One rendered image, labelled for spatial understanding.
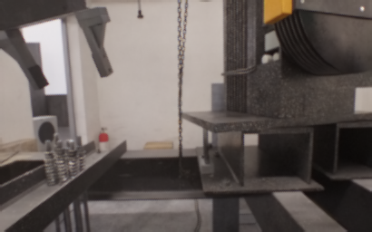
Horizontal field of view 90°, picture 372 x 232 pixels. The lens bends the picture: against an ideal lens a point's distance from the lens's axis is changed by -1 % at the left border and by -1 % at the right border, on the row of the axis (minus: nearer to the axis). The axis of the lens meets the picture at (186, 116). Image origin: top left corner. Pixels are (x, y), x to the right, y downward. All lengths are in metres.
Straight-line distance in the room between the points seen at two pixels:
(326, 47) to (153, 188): 1.04
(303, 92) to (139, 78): 2.63
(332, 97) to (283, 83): 0.23
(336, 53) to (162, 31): 2.74
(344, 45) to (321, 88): 0.18
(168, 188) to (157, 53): 2.30
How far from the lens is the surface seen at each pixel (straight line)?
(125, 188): 1.26
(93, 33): 0.36
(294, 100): 0.75
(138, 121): 3.15
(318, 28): 0.65
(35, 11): 0.38
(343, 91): 0.92
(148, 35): 3.20
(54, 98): 8.06
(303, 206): 0.69
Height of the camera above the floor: 0.99
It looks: 6 degrees down
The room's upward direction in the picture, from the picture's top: 2 degrees counter-clockwise
